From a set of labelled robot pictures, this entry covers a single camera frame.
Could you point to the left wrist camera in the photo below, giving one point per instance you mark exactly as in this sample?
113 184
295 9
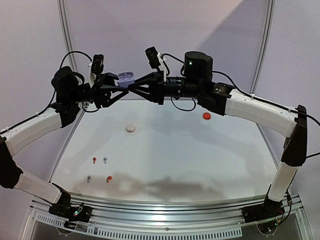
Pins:
96 68

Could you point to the red charging case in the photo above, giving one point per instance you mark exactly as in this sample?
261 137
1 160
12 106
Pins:
206 116

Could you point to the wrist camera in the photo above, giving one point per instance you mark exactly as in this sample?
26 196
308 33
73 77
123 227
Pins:
96 68
156 61

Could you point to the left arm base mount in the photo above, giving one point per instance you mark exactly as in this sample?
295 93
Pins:
74 213

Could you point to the red earbud front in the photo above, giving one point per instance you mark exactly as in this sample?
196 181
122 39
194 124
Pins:
109 178

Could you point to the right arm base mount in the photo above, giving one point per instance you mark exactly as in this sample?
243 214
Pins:
263 211

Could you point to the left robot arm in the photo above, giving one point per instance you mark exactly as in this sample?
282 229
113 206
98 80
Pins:
71 90

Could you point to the aluminium front rail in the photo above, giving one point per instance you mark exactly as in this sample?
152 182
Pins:
140 220

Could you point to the left aluminium corner post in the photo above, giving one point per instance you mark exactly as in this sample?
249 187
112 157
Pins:
62 10

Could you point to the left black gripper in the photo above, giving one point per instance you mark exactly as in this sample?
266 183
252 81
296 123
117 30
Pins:
101 92

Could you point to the aluminium corner post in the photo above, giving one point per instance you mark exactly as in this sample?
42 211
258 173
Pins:
62 10
263 44

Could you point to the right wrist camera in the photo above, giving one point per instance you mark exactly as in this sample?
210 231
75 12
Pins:
156 61

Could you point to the purple charging case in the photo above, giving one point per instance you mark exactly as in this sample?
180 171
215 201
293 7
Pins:
125 79

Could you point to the right aluminium corner post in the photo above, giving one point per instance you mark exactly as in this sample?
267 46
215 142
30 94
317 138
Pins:
263 44

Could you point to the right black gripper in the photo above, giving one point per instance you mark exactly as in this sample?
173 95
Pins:
159 88

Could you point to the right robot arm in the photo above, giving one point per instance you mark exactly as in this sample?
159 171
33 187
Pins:
227 99

